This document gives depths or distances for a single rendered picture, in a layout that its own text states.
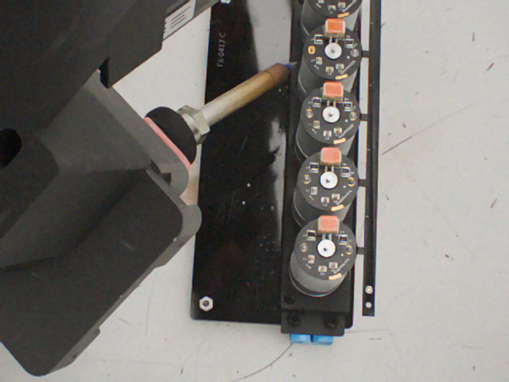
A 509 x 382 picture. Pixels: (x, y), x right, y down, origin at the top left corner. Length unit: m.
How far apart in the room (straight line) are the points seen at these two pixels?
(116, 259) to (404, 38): 0.27
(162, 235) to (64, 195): 0.04
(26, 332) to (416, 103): 0.27
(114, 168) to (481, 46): 0.30
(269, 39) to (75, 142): 0.27
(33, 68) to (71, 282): 0.08
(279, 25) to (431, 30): 0.08
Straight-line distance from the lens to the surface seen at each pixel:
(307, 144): 0.45
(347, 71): 0.44
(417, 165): 0.50
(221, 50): 0.50
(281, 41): 0.50
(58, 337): 0.29
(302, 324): 0.46
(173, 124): 0.38
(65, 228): 0.26
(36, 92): 0.23
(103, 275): 0.28
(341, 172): 0.43
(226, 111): 0.40
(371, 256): 0.42
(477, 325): 0.49
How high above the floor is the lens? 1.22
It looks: 75 degrees down
